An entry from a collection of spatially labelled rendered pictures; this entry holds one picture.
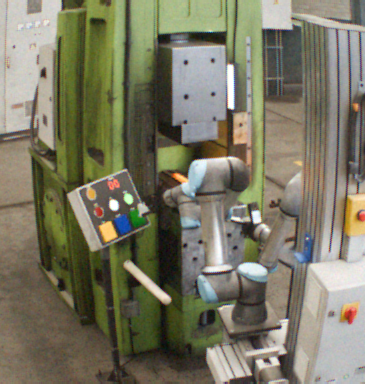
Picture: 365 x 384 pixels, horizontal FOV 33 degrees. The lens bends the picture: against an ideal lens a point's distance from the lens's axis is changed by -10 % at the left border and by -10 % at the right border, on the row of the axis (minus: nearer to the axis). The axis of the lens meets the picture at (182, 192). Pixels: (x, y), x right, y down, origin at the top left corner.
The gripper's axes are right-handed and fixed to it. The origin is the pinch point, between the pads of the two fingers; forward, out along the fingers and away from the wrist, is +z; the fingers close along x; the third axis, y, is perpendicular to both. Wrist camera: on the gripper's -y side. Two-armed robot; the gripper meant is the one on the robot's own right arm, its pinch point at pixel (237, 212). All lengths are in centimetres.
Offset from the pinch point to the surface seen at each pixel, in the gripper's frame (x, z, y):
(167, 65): -17, 36, -67
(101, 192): -60, 17, -15
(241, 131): 29, 43, -25
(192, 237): -10.1, 24.7, 19.8
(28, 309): -82, 123, 100
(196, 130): -4.5, 30.6, -32.8
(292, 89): 497, 602, 92
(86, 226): -71, 9, -4
